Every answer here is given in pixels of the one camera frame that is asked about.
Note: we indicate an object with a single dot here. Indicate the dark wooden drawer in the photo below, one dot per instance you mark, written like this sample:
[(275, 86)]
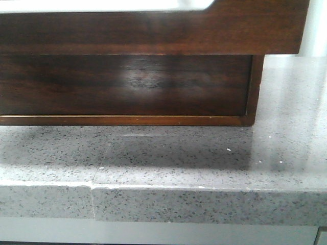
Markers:
[(224, 28), (153, 86)]

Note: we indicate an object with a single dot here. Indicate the dark wooden drawer cabinet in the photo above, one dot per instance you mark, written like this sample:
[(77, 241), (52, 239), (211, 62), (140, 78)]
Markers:
[(255, 89)]

